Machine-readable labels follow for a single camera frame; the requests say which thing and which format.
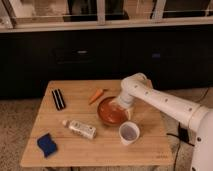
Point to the blue sponge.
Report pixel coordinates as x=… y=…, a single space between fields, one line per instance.
x=47 y=145

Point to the orange carrot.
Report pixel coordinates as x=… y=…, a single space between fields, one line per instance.
x=96 y=95

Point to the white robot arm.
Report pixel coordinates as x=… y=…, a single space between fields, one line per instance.
x=193 y=115

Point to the white cup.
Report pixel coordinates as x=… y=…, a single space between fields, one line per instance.
x=129 y=132

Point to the orange ceramic bowl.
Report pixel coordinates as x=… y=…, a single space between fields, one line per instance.
x=111 y=114

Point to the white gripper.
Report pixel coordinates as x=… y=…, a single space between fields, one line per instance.
x=125 y=102

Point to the wooden table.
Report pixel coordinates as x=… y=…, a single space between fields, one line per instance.
x=106 y=149

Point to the black striped rectangular block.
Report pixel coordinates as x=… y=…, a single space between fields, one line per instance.
x=58 y=99

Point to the white plastic bottle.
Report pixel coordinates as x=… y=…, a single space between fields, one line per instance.
x=80 y=128

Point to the black cabinet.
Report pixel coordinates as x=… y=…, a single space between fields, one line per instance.
x=172 y=57

